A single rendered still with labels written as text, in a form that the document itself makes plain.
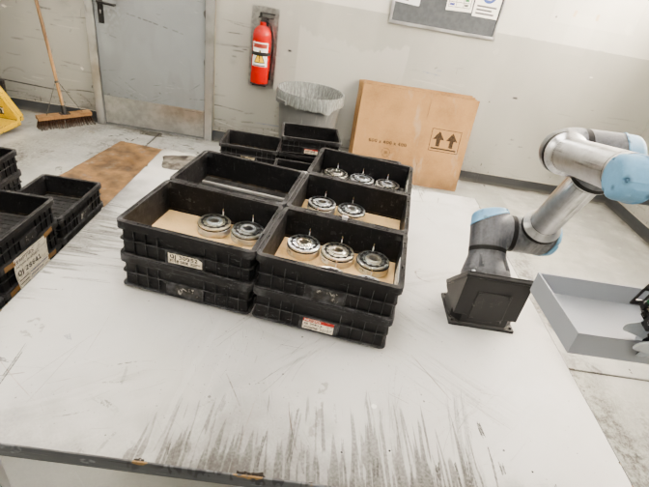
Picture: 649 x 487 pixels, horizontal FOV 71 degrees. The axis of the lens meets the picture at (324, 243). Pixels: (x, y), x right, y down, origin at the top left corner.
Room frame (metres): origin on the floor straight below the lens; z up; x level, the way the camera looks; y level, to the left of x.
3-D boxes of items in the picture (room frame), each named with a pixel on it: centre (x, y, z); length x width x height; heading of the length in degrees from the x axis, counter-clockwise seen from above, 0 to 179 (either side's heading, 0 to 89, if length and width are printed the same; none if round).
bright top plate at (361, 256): (1.16, -0.16, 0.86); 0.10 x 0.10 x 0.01
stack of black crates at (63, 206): (1.81, 1.31, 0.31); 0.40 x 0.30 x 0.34; 3
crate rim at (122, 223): (1.15, 0.36, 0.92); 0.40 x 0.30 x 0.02; 84
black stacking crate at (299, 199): (1.41, -0.07, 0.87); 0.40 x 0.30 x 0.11; 84
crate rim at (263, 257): (1.11, -0.04, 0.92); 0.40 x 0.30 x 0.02; 84
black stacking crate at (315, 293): (1.11, -0.04, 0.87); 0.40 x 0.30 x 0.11; 84
